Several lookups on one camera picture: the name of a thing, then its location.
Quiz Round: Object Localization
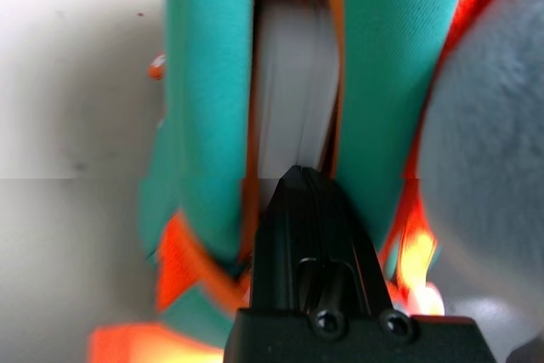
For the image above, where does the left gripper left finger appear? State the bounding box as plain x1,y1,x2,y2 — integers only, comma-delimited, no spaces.
250,165,326,309

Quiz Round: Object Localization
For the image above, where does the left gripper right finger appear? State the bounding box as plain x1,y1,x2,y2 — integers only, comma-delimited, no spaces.
303,167,393,311

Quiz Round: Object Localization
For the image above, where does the teal and orange backpack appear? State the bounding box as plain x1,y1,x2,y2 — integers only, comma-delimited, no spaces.
87,0,490,363

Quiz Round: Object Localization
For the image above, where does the grey and white plush toy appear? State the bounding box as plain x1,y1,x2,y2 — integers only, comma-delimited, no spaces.
418,0,544,363

